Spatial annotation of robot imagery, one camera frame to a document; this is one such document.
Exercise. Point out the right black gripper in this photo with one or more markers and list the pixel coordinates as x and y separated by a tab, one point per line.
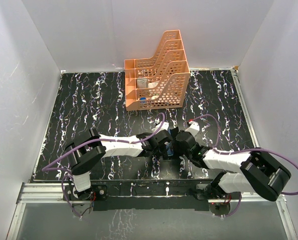
175	146

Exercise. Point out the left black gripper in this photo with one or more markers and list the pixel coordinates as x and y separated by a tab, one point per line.
161	152

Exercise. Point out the light blue cleaning cloth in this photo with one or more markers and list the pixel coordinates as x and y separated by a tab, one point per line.
169	149

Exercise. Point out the black sunglasses case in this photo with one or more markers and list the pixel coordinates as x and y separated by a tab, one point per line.
173	139

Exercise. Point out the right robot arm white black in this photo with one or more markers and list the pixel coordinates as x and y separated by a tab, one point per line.
252	171

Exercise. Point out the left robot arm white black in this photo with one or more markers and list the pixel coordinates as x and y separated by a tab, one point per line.
96	146

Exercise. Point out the blue cap in organizer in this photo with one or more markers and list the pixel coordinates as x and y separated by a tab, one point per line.
142	100

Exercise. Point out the white paper in organizer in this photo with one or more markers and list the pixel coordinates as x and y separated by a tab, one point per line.
155	88

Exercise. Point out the orange plastic file organizer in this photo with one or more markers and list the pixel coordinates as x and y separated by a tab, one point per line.
168	65

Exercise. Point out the grey packet in organizer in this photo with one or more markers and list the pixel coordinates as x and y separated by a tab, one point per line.
142	83

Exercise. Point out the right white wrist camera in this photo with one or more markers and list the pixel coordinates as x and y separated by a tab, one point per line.
193	128

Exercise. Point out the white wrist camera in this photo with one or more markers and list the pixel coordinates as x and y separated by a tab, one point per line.
162	126
193	128

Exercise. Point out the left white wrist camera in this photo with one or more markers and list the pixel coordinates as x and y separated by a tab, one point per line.
162	126

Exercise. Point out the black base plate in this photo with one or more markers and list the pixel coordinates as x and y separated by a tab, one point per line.
148	194

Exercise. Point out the aluminium frame rail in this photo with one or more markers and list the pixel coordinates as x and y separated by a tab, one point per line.
152	210

